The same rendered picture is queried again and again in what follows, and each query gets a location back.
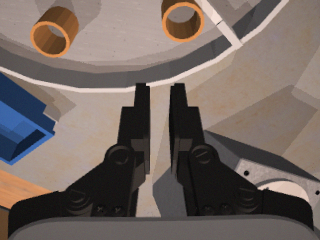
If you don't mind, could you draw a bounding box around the bronze bushing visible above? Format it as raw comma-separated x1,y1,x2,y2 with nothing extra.
30,6,79,58
161,0,204,43

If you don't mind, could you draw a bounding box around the blue plastic tray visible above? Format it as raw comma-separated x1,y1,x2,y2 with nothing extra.
0,72,61,166

